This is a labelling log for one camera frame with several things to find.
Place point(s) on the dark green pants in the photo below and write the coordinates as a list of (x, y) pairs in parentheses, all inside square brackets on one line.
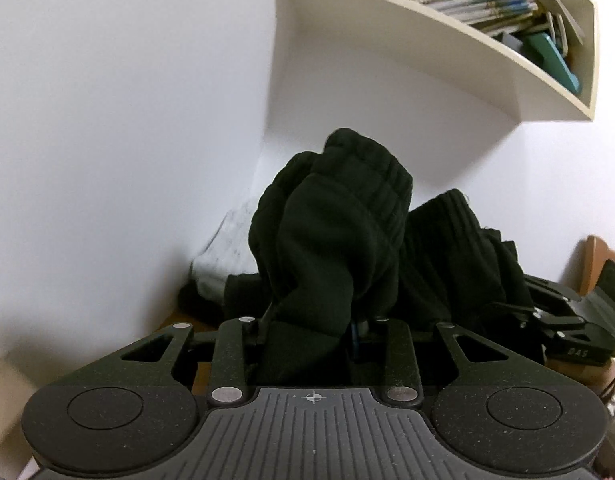
[(337, 240)]

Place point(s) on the white wall shelf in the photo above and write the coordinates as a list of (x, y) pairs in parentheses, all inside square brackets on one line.
[(387, 25)]

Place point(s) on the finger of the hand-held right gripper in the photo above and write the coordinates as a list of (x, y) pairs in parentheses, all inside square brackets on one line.
[(547, 322), (555, 290)]

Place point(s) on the white fluffy cloth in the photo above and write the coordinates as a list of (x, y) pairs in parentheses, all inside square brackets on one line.
[(227, 255)]

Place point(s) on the wooden furniture piece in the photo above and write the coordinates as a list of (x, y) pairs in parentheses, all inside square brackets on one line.
[(592, 265)]

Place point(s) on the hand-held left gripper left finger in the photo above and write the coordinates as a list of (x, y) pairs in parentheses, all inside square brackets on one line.
[(250, 335)]

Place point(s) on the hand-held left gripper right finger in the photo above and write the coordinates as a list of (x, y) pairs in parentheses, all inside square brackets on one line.
[(355, 340)]

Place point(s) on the teal plastic case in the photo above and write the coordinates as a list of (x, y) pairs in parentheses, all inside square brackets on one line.
[(552, 60)]

